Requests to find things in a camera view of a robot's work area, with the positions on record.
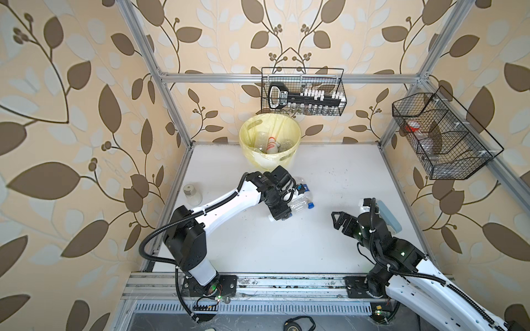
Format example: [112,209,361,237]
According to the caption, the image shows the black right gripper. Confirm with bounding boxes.
[332,210,380,258]

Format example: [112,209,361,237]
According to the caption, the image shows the small bottle blue cap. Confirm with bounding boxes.
[294,177,310,195]

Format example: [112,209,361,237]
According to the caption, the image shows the small bottle blue label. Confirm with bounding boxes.
[269,199,315,222]

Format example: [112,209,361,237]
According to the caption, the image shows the clear bottle red cap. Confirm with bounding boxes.
[266,137,281,154]

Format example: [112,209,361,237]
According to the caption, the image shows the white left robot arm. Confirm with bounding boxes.
[139,166,298,297]

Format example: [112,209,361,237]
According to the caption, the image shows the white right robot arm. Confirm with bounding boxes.
[331,211,523,330]

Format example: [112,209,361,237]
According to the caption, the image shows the white bin yellow bag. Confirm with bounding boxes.
[239,113,302,171]

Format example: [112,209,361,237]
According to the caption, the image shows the light blue stapler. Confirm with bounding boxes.
[377,200,402,234]

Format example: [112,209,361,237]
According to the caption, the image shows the black round object bottom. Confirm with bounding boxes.
[283,316,317,331]

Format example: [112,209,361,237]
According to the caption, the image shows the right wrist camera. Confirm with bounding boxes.
[359,198,379,214]

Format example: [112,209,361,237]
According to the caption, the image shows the black wire basket back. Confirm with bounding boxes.
[260,66,347,117]

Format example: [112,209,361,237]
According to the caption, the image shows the black wire basket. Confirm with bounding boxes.
[392,86,505,180]
[260,66,347,117]

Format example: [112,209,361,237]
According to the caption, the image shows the black wire basket right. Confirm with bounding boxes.
[392,86,505,180]

